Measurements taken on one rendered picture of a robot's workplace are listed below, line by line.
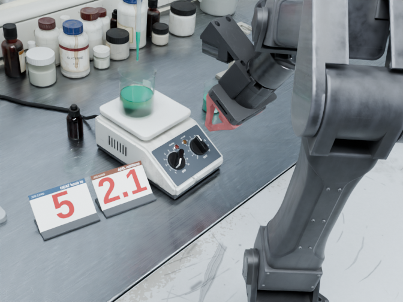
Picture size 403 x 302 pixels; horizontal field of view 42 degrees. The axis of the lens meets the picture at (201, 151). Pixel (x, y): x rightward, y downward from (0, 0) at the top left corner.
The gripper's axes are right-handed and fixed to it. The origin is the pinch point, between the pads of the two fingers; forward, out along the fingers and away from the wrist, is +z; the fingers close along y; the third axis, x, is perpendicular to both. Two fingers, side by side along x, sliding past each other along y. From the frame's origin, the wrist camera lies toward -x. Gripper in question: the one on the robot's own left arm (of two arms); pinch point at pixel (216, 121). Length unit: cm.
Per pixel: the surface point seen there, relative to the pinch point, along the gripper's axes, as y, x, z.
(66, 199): 23.8, -3.6, 12.0
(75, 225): 25.0, 0.6, 12.2
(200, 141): 0.9, 0.5, 5.5
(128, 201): 15.5, 1.9, 11.6
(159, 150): 7.6, -2.0, 7.1
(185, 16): -36, -32, 26
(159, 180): 9.9, 2.1, 9.0
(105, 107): 8.6, -14.0, 11.2
